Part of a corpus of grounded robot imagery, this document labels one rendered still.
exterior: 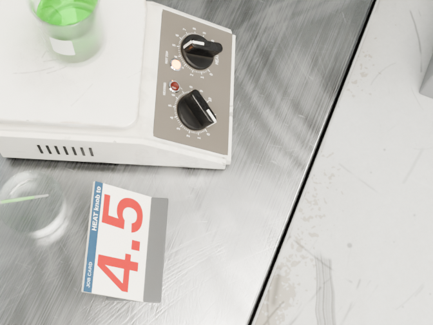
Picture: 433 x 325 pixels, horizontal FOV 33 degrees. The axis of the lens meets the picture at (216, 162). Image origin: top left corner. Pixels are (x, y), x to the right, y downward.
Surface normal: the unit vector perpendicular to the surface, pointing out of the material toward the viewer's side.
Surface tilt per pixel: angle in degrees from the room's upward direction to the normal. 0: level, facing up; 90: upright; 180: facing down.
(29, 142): 90
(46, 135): 0
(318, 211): 0
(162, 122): 30
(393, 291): 0
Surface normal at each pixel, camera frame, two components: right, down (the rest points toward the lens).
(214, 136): 0.54, -0.25
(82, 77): 0.05, -0.33
